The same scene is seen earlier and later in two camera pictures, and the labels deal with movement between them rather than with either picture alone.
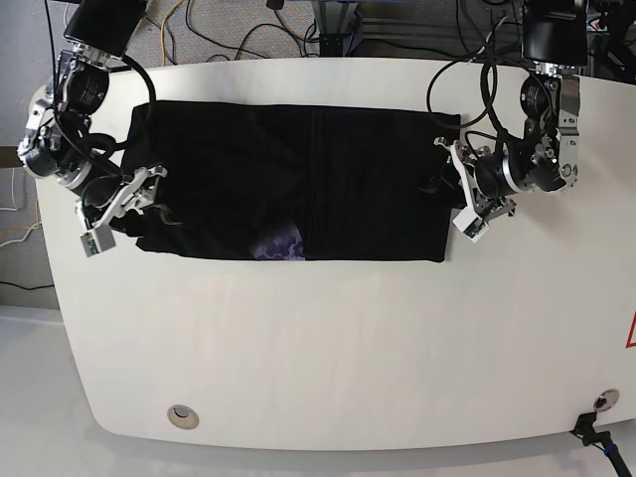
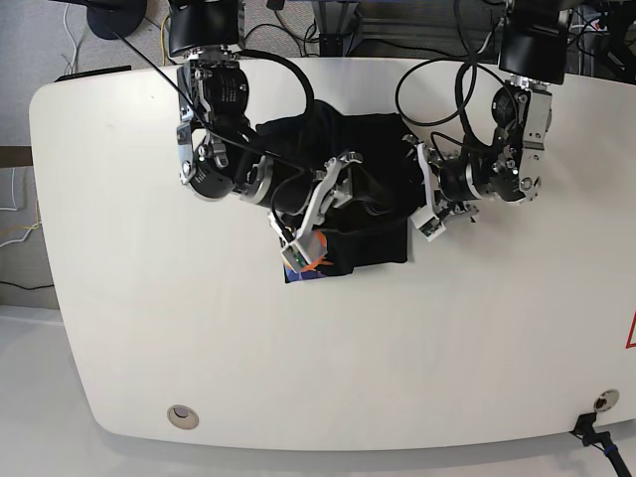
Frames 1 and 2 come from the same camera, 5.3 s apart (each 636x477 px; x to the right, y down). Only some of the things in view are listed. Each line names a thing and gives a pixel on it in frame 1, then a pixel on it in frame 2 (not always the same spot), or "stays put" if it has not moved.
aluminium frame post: [334, 20] stays put
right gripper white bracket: [481, 192] to [427, 218]
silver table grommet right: [606, 399] stays put
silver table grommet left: [183, 416] stays put
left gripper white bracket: [136, 194] to [302, 251]
